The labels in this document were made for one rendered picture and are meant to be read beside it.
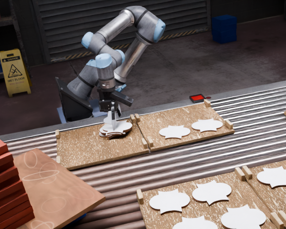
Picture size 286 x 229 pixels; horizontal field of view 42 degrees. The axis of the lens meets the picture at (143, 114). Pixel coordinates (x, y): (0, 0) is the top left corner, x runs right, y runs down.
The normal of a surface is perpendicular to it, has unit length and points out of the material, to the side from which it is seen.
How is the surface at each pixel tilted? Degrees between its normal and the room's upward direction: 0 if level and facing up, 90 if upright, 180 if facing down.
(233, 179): 0
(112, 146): 0
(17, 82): 78
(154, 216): 0
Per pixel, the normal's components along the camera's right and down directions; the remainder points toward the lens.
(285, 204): -0.11, -0.89
